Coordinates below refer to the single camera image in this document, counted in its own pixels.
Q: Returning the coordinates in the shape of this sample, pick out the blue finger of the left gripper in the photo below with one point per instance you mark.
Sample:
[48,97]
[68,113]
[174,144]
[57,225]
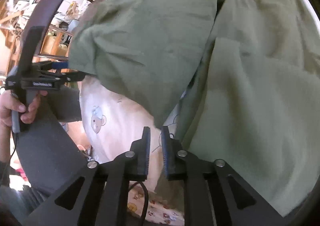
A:
[59,65]

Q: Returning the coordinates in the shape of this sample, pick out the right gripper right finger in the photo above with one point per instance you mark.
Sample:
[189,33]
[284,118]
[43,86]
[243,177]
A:
[213,192]

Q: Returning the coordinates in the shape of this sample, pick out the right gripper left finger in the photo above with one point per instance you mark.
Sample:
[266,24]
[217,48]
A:
[97,194]

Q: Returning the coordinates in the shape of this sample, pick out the olive green pants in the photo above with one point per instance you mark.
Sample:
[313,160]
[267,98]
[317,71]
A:
[233,79]

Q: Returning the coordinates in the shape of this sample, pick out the person's left hand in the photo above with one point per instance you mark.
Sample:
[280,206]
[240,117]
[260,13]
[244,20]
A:
[9,104]

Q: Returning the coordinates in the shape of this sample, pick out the purple folding chair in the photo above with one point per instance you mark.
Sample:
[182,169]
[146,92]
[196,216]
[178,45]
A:
[36,28]

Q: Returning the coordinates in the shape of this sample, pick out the cream bear print duvet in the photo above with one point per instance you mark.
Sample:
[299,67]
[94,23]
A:
[112,122]

